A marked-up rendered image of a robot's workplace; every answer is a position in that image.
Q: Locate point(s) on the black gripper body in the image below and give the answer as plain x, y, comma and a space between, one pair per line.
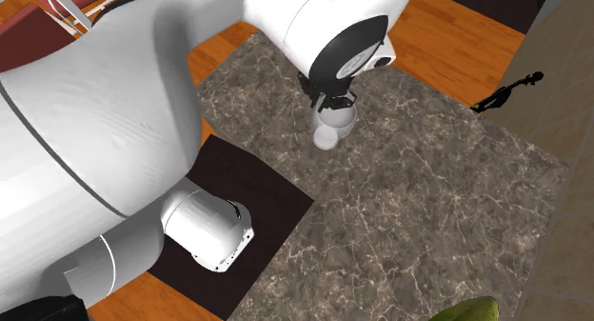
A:
325, 89

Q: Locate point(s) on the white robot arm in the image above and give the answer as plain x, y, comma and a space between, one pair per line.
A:
93, 125

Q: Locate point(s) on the white cup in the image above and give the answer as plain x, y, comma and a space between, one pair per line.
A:
335, 122

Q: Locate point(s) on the dark robot stand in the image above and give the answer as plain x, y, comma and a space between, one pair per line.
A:
260, 194

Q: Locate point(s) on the black slender tool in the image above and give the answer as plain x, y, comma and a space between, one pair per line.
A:
505, 93

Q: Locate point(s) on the green rounded object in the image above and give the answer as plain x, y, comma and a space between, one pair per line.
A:
468, 310

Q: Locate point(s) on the dark red upholstered seat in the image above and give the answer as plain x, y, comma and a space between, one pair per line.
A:
32, 37

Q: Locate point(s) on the white metal frame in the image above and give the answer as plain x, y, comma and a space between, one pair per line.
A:
69, 9

